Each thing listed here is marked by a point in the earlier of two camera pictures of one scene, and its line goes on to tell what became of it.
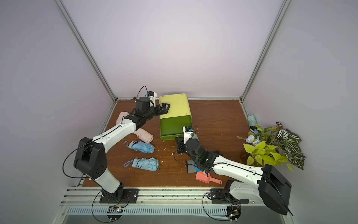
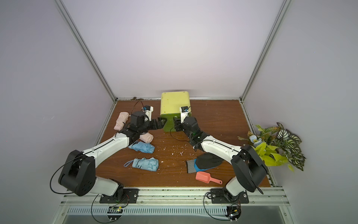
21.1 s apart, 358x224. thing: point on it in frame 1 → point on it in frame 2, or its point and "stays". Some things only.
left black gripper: [164, 111] → [159, 125]
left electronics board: [114, 213] stays
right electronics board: [233, 212] stays
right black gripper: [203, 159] → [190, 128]
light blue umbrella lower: [151, 164] stays
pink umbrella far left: [121, 114] stays
